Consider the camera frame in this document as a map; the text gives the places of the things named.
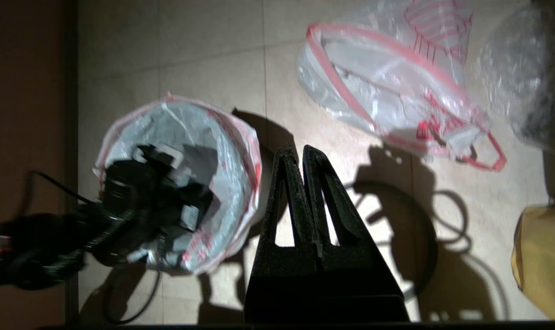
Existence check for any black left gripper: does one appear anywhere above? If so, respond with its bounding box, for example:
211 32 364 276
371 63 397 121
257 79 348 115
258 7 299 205
99 146 214 269

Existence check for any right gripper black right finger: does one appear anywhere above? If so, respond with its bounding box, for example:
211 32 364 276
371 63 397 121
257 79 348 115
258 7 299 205
302 145 411 321

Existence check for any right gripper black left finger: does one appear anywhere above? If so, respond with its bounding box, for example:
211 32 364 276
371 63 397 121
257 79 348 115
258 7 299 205
245 143 317 321

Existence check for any white plastic bag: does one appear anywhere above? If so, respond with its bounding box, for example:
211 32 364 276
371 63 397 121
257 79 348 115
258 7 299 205
93 93 263 275

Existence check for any white red-drawstring used trash bag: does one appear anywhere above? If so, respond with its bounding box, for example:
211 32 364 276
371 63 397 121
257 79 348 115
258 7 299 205
296 0 507 171

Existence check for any yellow plastic bag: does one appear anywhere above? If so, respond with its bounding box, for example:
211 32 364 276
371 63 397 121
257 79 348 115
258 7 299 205
511 205 555 320

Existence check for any crumpled clear plastic bag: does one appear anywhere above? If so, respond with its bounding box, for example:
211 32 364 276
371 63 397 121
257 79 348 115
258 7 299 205
481 2 555 154

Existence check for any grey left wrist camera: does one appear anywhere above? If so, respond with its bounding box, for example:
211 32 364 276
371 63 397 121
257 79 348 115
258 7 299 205
133 143 193 186

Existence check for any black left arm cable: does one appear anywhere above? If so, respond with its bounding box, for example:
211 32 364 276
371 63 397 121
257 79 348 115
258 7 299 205
27 170 163 325

